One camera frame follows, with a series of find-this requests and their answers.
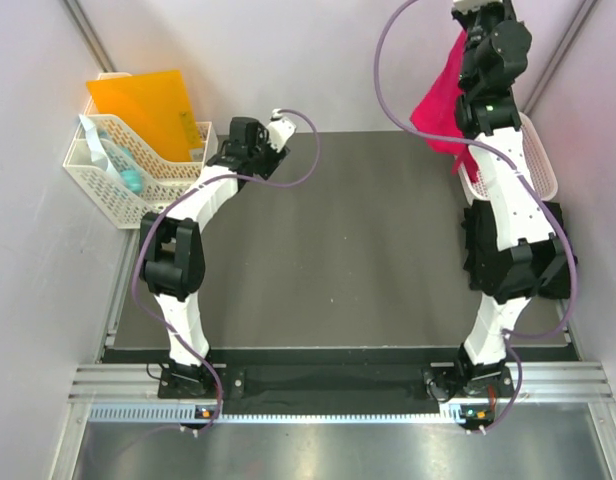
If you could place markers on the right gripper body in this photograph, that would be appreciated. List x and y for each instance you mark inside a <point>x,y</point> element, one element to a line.
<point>476,26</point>

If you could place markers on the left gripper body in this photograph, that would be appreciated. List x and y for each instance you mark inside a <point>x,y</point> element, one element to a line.
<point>265,158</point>

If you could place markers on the red t shirt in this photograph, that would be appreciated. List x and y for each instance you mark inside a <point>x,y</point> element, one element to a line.
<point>435,114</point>

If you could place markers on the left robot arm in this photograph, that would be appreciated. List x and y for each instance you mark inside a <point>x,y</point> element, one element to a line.
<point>174,265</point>

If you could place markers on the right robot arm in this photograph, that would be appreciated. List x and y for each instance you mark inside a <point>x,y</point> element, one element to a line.
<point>515,243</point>

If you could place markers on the orange plastic folder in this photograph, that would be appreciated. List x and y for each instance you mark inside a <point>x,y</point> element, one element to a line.
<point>157,108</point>

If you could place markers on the teal object in organizer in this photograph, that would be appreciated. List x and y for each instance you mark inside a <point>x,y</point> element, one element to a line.
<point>129,178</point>

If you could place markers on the white plastic basket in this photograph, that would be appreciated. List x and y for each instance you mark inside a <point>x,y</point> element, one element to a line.
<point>538,163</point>

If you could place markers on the white file organizer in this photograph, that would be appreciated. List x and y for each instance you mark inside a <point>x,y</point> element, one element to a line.
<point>163,181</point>

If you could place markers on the black folded t shirt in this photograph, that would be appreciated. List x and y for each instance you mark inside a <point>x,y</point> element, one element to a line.
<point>523,271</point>

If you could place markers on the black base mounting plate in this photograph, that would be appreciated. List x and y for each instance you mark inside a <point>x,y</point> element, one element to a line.
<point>293,385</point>

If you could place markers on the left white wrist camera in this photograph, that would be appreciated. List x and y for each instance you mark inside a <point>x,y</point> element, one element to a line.
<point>280,129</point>

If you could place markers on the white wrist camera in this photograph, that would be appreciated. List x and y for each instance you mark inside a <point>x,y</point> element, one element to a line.
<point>280,129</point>
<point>466,6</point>

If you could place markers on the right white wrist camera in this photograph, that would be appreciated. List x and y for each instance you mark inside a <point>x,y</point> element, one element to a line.
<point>466,6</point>

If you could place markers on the aluminium frame rail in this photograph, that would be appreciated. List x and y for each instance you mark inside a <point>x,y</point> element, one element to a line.
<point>542,382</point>

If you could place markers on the grey slotted cable duct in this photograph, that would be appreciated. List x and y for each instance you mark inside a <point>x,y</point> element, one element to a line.
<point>196,413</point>

